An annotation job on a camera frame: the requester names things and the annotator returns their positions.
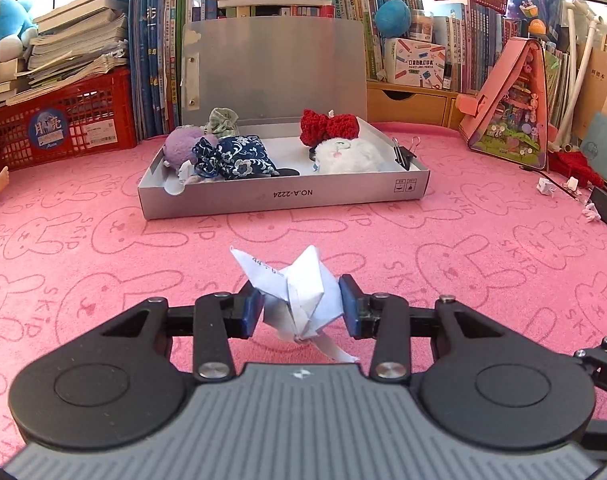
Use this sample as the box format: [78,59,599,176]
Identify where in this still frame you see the blue floral fabric pouch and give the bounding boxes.
[191,135,280,181]

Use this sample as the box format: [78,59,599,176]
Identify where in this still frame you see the pink triangular toy house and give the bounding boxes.
[456,36,559,170]

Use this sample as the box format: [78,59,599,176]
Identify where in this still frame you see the large paper origami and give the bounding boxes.
[230,245,360,362]

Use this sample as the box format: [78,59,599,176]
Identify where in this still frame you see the label printer box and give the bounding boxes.
[383,37,447,86]

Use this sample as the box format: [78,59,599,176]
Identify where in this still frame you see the silver cardboard box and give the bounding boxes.
[137,15,431,221]

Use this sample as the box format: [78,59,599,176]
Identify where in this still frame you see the stack of flat books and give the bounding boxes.
[206,0,334,18]

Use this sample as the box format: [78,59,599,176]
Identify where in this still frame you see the small paper piece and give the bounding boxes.
[176,160,204,183]

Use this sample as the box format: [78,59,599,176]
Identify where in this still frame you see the red knitted bow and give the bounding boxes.
[300,108,360,148]

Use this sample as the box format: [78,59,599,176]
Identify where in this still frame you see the red knitted cloth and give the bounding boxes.
[548,150,607,188]

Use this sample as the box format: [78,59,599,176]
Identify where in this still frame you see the blue and white cat plush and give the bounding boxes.
[0,0,38,61]

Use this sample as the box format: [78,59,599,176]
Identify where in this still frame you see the row of thin picture books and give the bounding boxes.
[541,40,579,133]

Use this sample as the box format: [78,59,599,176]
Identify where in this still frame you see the green checkered scrunchie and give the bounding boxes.
[206,107,242,138]

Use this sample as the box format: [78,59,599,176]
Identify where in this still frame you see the purple plush toy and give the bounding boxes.
[164,126,219,168]

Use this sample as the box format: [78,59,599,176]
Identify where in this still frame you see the wooden drawer unit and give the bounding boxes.
[366,79,471,128]

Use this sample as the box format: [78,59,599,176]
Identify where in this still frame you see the stack of worn books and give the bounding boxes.
[0,0,132,108]

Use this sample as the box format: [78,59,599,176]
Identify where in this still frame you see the large red plastic basket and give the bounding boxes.
[0,67,138,171]

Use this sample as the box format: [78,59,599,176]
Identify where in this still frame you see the row of grey-blue books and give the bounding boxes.
[433,0,509,95]

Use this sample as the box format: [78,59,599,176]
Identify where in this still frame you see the white fluffy plush toy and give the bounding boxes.
[311,136,384,175]

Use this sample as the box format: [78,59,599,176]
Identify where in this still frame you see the dark blue mask box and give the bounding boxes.
[503,0,567,43]

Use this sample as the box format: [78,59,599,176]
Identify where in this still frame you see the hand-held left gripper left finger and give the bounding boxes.
[101,280,264,381]

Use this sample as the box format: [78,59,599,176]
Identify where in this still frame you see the brown cardboard box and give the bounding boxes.
[571,35,607,141]

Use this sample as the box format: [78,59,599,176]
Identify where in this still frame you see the white plastic pipes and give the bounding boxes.
[548,0,607,153]

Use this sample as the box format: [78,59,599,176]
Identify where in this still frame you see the row of green yellow books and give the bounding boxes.
[318,0,434,81]

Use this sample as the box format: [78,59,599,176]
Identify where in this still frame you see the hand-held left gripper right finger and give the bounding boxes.
[338,275,507,380]

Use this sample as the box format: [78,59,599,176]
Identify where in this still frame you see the pink rabbit-print mat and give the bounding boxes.
[0,120,607,466]

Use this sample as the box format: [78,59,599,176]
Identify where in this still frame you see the grey-blue folder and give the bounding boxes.
[581,112,607,176]

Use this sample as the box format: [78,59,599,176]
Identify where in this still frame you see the row of tall blue books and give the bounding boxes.
[128,0,207,141]

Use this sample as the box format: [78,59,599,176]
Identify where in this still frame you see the round blue plush ball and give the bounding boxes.
[374,0,413,38]

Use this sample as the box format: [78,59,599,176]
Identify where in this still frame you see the black binder clip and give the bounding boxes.
[391,136,421,171]

